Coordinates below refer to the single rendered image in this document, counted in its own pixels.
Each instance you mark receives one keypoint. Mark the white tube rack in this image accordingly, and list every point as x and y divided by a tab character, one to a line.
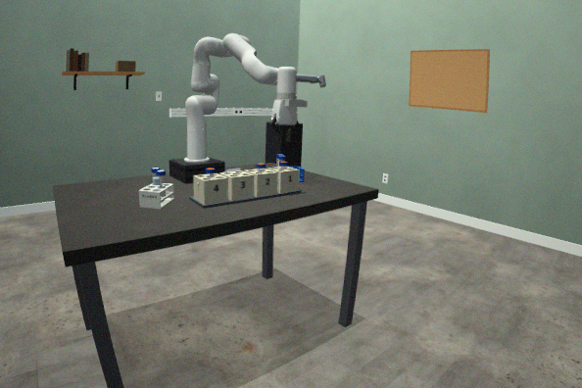
152	199

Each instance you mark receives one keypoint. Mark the cream block with round holes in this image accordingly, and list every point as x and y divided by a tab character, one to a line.
265	183
240	185
210	190
288	180

